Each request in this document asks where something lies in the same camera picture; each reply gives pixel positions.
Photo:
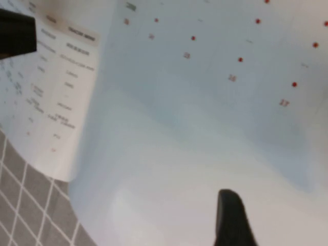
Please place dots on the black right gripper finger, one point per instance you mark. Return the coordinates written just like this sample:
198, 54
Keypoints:
230, 220

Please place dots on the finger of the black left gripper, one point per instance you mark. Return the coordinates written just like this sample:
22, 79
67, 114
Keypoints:
15, 33

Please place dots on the white product catalogue book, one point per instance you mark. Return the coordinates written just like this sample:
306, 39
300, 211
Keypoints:
179, 128

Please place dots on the grey white-checked tablecloth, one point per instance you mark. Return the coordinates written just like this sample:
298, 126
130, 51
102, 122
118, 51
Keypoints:
25, 205

